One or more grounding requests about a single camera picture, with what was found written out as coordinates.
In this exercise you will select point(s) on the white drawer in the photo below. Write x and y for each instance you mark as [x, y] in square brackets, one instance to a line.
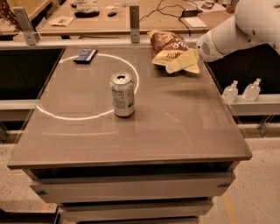
[137, 211]
[121, 188]

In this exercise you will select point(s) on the middle metal bracket post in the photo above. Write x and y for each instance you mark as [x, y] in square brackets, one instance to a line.
[134, 24]

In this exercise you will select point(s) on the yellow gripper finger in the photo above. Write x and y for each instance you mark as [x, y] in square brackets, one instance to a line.
[187, 61]

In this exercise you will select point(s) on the small dark object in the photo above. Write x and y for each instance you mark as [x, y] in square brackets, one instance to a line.
[112, 14]

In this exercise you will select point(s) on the horizontal metal rail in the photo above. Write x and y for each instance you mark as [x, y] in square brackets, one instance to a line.
[59, 43]

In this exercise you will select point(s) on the silver soda can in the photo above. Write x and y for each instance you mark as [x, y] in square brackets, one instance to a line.
[122, 89]

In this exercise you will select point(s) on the clear plastic bottle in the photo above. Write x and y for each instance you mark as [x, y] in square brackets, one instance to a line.
[251, 91]
[230, 93]

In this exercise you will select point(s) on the black power adapter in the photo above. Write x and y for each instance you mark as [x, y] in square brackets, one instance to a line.
[190, 13]

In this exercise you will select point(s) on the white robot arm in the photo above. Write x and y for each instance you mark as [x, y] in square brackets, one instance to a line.
[254, 22]

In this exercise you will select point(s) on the right clear plastic bottle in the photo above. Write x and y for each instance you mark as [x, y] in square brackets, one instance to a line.
[251, 91]

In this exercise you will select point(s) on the blue rxbar chocolate bar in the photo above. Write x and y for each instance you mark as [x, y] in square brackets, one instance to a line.
[85, 56]

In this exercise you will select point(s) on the left metal bracket post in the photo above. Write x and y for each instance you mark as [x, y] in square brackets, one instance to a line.
[30, 36]

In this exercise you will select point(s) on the lower white drawer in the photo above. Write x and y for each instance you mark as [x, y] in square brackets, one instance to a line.
[137, 211]

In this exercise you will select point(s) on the upper white drawer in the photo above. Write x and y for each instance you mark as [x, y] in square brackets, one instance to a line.
[121, 188]

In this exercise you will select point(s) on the left clear plastic bottle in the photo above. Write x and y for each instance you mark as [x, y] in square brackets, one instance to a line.
[230, 93]

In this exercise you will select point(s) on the tan paper packet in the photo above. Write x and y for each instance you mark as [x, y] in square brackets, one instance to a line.
[61, 21]

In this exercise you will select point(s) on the dark pouch on back table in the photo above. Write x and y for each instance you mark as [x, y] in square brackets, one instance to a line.
[87, 13]

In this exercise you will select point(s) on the metal bracket post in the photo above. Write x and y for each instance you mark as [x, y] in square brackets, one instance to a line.
[134, 24]
[30, 36]

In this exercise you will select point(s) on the brown chip bag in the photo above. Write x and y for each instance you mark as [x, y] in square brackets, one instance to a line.
[167, 46]

